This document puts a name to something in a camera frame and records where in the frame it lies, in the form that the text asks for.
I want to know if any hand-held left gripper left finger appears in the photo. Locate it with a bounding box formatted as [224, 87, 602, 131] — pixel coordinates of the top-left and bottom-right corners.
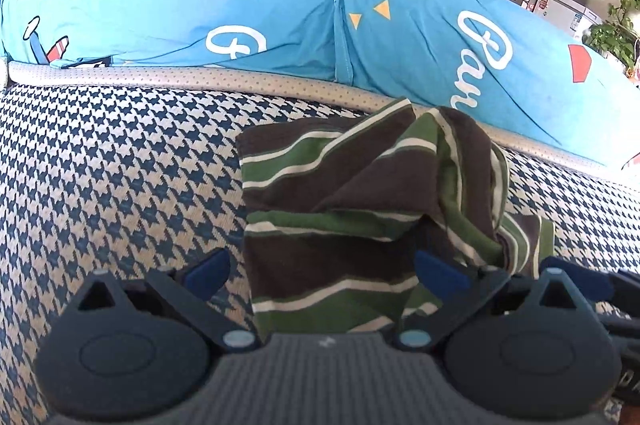
[65, 249, 262, 353]

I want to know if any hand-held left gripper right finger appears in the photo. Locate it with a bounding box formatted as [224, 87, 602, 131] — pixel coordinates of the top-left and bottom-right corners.
[394, 249, 586, 353]

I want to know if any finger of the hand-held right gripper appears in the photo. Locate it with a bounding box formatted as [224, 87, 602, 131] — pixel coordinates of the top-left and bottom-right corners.
[541, 256, 616, 303]

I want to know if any green brown striped shirt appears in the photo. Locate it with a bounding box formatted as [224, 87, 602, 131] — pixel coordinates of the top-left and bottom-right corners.
[236, 98, 556, 336]

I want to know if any large leafy potted plant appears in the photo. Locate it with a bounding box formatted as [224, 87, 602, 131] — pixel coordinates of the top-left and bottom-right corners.
[582, 0, 640, 73]

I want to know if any blue printed sofa cover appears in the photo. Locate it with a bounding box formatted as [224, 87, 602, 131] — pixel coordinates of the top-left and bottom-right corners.
[0, 0, 640, 171]

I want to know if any white chest freezer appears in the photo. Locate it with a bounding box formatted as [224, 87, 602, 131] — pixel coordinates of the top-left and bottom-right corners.
[532, 0, 601, 38]

